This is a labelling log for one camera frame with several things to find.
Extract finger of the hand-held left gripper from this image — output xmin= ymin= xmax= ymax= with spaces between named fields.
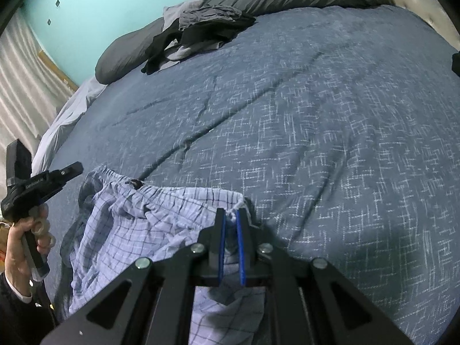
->
xmin=47 ymin=162 xmax=84 ymax=189

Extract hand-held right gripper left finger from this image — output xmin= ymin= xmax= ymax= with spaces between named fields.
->
xmin=43 ymin=208 xmax=227 ymax=345

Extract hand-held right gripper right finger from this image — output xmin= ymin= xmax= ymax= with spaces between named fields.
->
xmin=235 ymin=208 xmax=414 ymax=345

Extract blue plaid shorts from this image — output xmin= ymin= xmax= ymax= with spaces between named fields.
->
xmin=59 ymin=165 xmax=268 ymax=345

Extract person's left forearm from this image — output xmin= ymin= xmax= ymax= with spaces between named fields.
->
xmin=0 ymin=271 xmax=60 ymax=345

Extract person's left hand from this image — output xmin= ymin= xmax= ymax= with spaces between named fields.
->
xmin=5 ymin=205 xmax=56 ymax=284

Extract pale grey quilt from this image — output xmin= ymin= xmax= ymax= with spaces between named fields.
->
xmin=32 ymin=76 xmax=108 ymax=173

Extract beige striped curtain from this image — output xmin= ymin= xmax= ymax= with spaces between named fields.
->
xmin=0 ymin=11 xmax=78 ymax=159

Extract bed with blue sheet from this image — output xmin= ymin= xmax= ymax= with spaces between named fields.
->
xmin=32 ymin=3 xmax=460 ymax=345

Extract light grey garment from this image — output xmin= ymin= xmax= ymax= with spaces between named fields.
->
xmin=158 ymin=41 xmax=223 ymax=70

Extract dark grey crumpled garment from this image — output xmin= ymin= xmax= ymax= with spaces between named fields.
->
xmin=179 ymin=5 xmax=256 ymax=49

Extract wooden window frame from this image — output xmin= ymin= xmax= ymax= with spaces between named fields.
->
xmin=38 ymin=50 xmax=80 ymax=90

